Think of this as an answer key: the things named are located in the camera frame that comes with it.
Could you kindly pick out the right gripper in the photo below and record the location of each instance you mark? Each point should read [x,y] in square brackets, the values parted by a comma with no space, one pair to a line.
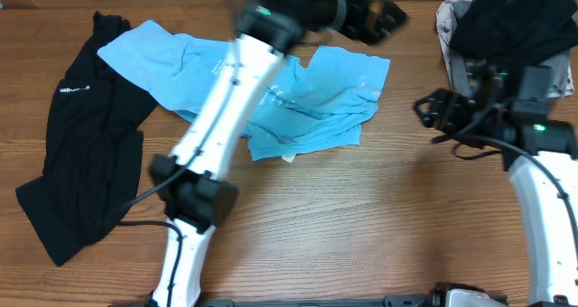
[444,111]

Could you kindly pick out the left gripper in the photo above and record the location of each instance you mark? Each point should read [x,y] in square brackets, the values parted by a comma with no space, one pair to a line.
[368,30]

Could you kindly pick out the light blue t-shirt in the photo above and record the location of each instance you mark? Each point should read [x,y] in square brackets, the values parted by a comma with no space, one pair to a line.
[304,110]

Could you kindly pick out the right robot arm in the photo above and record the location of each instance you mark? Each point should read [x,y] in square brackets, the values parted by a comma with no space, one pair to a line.
[509,115]

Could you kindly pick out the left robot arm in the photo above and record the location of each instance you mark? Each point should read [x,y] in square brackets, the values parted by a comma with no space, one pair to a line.
[191,180]

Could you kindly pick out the black garment on pile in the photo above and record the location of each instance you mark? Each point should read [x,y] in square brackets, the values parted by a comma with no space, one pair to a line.
[518,32]

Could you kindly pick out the grey folded garment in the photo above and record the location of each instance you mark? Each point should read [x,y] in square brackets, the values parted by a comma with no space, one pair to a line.
[460,72]

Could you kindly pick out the beige patterned garment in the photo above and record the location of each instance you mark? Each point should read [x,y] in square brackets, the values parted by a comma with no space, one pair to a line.
[444,22]

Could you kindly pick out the black t-shirt on left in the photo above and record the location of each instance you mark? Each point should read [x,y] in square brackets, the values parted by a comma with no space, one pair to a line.
[94,150]

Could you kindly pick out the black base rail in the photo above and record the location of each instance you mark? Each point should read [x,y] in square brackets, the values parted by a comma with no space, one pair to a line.
[411,300]

